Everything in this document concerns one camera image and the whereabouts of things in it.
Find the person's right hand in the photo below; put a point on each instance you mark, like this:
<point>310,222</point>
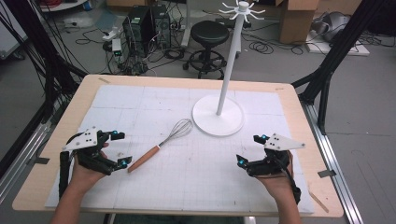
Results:
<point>277,185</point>

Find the brown cardboard box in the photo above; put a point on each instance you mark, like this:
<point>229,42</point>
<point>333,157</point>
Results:
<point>295,21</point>

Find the thin wooden stick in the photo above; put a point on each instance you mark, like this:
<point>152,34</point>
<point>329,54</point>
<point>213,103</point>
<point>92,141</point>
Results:
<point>319,202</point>

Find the white power strip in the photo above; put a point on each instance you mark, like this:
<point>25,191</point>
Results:
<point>111,33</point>

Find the white adapter with green light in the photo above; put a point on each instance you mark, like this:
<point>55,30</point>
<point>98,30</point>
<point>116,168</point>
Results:
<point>116,46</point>

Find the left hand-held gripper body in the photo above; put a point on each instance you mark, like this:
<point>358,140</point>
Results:
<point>84,140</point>

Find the grey bag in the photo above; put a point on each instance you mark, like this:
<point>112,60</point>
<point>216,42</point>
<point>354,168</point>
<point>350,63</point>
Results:
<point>333,25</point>

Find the white hook stand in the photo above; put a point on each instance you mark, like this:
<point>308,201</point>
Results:
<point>218,119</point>

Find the light wooden table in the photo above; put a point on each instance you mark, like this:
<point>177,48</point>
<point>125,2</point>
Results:
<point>87,81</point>

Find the aluminium rail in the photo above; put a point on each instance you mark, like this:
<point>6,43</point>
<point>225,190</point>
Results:
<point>21,165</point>
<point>330,161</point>

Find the large black computer tower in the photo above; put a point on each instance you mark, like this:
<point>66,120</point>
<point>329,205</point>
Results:
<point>137,28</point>

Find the tan tape strip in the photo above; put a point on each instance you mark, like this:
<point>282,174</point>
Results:
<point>104,80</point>

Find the grey tape piece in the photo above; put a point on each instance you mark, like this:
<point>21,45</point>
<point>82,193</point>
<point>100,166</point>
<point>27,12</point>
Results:
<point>41,160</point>
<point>327,173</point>

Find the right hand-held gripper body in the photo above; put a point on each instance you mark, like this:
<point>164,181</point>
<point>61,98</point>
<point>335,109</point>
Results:
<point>274,155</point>

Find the black metal frame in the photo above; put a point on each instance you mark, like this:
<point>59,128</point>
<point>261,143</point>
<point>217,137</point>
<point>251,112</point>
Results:
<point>49,62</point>
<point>339,46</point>

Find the white grid mat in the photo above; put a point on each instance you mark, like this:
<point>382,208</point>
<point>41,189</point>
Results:
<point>186,177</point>

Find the small black computer tower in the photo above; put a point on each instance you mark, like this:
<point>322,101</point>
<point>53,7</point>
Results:
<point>161,26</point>

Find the white desk leg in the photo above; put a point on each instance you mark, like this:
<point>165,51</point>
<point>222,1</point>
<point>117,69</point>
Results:
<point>186,21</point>

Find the white flat board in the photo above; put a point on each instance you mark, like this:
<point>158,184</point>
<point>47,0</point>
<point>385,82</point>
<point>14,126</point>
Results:
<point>351,48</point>

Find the person's left hand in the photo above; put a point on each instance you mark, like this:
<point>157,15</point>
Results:
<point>85,177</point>

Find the black round stool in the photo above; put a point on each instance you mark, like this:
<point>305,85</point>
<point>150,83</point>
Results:
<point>209,34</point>

